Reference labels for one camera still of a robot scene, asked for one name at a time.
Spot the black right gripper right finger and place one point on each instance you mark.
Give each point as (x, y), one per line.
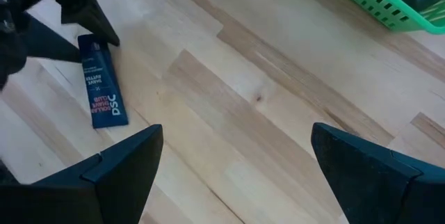
(375, 189)

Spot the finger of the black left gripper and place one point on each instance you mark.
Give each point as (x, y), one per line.
(45, 41)
(90, 17)

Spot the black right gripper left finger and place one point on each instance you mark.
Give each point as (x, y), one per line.
(114, 182)

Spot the green slotted plastic basket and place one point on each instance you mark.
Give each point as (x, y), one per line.
(382, 8)

